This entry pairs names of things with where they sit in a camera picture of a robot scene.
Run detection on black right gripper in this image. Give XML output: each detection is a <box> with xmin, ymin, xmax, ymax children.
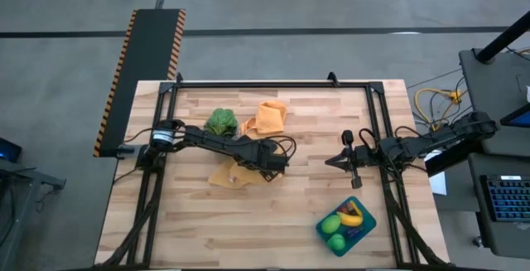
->
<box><xmin>325</xmin><ymin>129</ymin><xmax>381</xmax><ymax>190</ymax></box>

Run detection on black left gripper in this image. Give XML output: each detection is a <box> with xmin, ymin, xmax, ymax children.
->
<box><xmin>238</xmin><ymin>141</ymin><xmax>290</xmax><ymax>182</ymax></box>

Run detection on large yellow toy banana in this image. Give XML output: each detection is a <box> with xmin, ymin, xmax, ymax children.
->
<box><xmin>335</xmin><ymin>211</ymin><xmax>364</xmax><ymax>228</ymax></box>

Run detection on large green toy fruit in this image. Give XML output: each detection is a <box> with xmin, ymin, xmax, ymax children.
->
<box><xmin>320</xmin><ymin>214</ymin><xmax>342</xmax><ymax>235</ymax></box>

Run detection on small green toy fruit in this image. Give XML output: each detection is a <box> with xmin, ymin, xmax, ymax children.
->
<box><xmin>326</xmin><ymin>233</ymin><xmax>347</xmax><ymax>252</ymax></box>

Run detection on blue plastic tupperware container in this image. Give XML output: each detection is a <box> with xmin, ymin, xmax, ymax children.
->
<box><xmin>315</xmin><ymin>196</ymin><xmax>378</xmax><ymax>258</ymax></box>

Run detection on large orange cloth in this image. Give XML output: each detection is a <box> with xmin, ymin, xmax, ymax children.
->
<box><xmin>206</xmin><ymin>158</ymin><xmax>270</xmax><ymax>190</ymax></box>

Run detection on small orange cloth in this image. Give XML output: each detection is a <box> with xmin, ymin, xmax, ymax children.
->
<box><xmin>240</xmin><ymin>99</ymin><xmax>289</xmax><ymax>136</ymax></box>

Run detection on green lettuce toy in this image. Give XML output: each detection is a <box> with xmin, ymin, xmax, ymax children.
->
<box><xmin>203</xmin><ymin>108</ymin><xmax>240</xmax><ymax>138</ymax></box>

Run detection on white paper sheet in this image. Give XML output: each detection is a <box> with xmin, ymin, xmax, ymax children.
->
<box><xmin>424</xmin><ymin>150</ymin><xmax>448</xmax><ymax>196</ymax></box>

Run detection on black mat hazard stripes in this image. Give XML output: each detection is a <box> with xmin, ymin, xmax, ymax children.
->
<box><xmin>93</xmin><ymin>8</ymin><xmax>186</xmax><ymax>158</ymax></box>

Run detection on backlit computer keyboard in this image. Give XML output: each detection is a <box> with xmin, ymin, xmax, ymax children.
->
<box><xmin>479</xmin><ymin>174</ymin><xmax>530</xmax><ymax>223</ymax></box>

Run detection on grey desk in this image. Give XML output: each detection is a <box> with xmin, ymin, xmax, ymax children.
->
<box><xmin>458</xmin><ymin>48</ymin><xmax>530</xmax><ymax>259</ymax></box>

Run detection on laptop with blue screen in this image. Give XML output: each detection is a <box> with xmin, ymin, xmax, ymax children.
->
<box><xmin>499</xmin><ymin>103</ymin><xmax>530</xmax><ymax>128</ymax></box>

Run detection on black pole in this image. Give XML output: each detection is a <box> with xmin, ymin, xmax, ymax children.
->
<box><xmin>475</xmin><ymin>10</ymin><xmax>530</xmax><ymax>64</ymax></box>

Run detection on blue-lit device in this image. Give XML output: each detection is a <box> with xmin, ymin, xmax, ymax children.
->
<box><xmin>0</xmin><ymin>137</ymin><xmax>22</xmax><ymax>163</ymax></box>

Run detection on black metal rig frame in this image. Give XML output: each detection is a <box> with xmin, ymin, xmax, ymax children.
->
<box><xmin>93</xmin><ymin>71</ymin><xmax>456</xmax><ymax>270</ymax></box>

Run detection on yellow power cable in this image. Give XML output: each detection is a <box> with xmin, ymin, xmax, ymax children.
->
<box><xmin>413</xmin><ymin>87</ymin><xmax>463</xmax><ymax>131</ymax></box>

